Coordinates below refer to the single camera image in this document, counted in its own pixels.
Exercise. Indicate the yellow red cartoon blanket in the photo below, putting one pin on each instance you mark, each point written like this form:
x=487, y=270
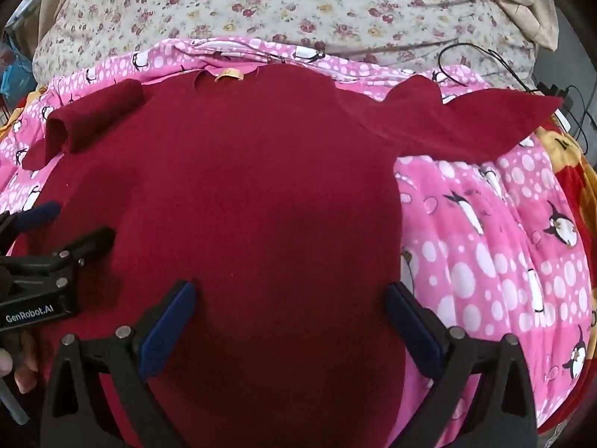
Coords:
x=576, y=168

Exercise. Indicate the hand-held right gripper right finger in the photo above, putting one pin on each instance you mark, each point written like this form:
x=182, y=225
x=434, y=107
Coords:
x=414, y=331

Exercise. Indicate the floral quilt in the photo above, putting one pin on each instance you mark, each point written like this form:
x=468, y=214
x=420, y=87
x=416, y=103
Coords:
x=326, y=4

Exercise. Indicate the person's left hand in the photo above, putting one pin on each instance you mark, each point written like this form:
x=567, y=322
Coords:
x=24, y=364

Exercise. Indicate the grey metal rod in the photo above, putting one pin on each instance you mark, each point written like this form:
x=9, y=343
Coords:
x=14, y=406

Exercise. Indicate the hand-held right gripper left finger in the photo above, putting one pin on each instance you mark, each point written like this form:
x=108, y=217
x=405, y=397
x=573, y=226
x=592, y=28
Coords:
x=169, y=324

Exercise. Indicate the beige cloth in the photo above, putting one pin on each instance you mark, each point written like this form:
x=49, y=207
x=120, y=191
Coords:
x=522, y=0

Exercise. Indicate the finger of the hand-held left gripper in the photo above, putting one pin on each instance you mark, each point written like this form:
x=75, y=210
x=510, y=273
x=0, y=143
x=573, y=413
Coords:
x=43, y=214
x=91, y=242

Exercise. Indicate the pink penguin print blanket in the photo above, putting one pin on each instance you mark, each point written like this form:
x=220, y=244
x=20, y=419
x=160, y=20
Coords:
x=466, y=252

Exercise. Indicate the dark red sweater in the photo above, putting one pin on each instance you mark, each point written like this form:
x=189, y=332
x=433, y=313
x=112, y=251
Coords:
x=261, y=186

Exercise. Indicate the blue plastic bag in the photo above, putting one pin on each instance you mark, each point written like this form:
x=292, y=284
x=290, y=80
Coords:
x=16, y=74

